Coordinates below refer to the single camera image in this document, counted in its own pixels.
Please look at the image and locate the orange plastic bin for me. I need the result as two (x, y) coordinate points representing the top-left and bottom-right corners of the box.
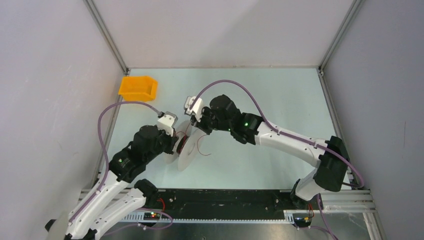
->
(118, 76), (158, 102)

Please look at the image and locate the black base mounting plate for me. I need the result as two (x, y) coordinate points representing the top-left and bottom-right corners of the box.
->
(147, 188), (319, 221)

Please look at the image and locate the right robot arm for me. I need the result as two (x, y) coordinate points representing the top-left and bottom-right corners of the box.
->
(184, 94), (348, 209)

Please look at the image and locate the purple camera cable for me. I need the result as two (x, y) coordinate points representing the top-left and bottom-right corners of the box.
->
(190, 79), (365, 239)
(67, 100), (163, 224)

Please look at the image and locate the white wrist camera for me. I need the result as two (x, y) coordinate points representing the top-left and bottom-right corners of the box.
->
(183, 96), (205, 122)
(156, 111), (178, 137)

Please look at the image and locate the controller board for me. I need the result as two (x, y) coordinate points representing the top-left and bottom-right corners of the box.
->
(143, 211), (161, 221)
(293, 217), (312, 229)

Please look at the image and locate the white perforated cable spool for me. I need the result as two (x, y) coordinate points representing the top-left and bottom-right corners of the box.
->
(163, 120), (207, 172)

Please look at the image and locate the thin red wire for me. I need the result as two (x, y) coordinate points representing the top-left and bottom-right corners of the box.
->
(175, 120), (213, 157)

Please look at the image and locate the right controller board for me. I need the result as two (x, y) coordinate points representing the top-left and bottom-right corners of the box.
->
(293, 217), (312, 229)

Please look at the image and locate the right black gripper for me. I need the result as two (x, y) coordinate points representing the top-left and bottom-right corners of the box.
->
(190, 105), (232, 136)

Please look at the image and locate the aluminium frame rail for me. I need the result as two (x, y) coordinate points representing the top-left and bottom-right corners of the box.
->
(75, 188), (377, 224)

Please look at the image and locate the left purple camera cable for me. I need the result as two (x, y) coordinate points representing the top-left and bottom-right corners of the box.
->
(67, 100), (163, 224)

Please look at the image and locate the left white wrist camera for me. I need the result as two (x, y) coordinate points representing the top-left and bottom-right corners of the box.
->
(156, 111), (178, 137)

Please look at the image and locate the left controller board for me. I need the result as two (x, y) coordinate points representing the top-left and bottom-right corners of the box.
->
(143, 211), (161, 221)

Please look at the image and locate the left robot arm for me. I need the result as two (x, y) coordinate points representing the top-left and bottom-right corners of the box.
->
(45, 125), (178, 240)

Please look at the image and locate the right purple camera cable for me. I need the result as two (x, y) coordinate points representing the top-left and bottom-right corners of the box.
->
(190, 79), (365, 239)

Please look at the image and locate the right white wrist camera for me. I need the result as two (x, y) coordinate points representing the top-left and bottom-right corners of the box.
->
(183, 96), (205, 122)

